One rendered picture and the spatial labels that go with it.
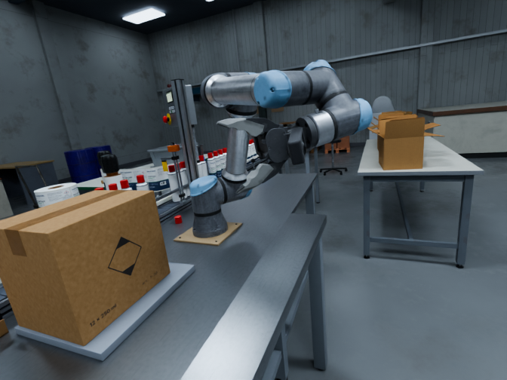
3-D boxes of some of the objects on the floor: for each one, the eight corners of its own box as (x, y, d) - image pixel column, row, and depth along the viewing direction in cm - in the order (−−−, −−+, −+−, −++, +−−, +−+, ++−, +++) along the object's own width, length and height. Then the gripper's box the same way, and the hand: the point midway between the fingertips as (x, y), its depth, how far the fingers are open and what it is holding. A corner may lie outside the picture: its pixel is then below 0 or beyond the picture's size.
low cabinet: (508, 139, 730) (513, 99, 704) (569, 156, 499) (579, 99, 474) (415, 143, 816) (416, 108, 791) (430, 160, 586) (433, 111, 560)
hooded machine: (395, 145, 836) (397, 94, 799) (397, 148, 779) (398, 93, 741) (369, 145, 866) (370, 97, 829) (369, 149, 809) (369, 97, 771)
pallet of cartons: (352, 147, 886) (352, 126, 870) (349, 152, 789) (349, 129, 773) (327, 148, 918) (327, 128, 901) (321, 153, 821) (321, 131, 804)
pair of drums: (127, 177, 776) (119, 143, 751) (85, 190, 663) (75, 151, 638) (107, 177, 808) (99, 145, 784) (63, 189, 695) (53, 152, 670)
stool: (347, 169, 585) (346, 137, 568) (348, 175, 537) (347, 140, 520) (320, 170, 603) (318, 139, 586) (318, 176, 554) (317, 142, 537)
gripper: (303, 167, 70) (231, 194, 65) (290, 87, 63) (206, 110, 58) (323, 176, 63) (242, 206, 58) (309, 85, 55) (216, 111, 50)
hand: (227, 160), depth 55 cm, fingers open, 14 cm apart
